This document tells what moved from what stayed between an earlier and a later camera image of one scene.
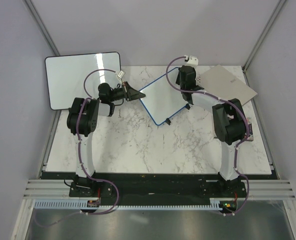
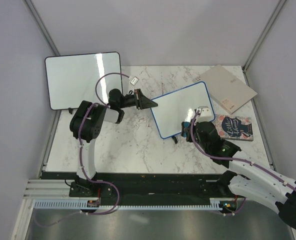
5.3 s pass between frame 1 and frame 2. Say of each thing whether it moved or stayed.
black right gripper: moved
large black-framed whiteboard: stayed
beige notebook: stayed
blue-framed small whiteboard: moved
